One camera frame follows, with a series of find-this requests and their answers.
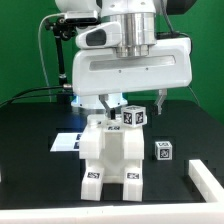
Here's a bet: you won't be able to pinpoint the white tagged nut cube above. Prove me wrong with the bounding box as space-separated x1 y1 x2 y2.
155 141 173 160
121 105 147 128

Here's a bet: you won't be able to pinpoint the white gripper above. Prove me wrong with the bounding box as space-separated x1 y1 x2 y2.
72 38 192 120

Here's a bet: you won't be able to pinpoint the white base tag plate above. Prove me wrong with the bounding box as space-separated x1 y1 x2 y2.
50 133 81 152

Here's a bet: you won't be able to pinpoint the silver camera on stand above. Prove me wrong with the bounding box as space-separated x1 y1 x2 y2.
64 10 98 23

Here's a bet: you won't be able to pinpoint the black camera stand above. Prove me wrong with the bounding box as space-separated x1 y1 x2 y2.
44 17 76 86

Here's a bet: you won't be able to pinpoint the white U-shaped fence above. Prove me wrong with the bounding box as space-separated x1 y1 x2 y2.
0 159 224 224

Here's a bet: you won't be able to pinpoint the black cables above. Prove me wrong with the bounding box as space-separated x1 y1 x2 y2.
0 84 77 108

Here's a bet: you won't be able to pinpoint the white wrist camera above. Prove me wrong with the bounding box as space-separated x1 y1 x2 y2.
76 22 122 50

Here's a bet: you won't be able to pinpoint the white camera cable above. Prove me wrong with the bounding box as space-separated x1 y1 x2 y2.
37 13 66 103

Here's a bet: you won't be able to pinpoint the white chair seat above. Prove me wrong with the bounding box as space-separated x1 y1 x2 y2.
101 126 124 183

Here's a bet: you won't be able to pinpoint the white chair back frame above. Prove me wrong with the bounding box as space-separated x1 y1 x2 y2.
79 115 144 161

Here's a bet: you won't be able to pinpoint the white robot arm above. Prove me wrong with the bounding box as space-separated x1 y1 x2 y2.
55 0 197 118

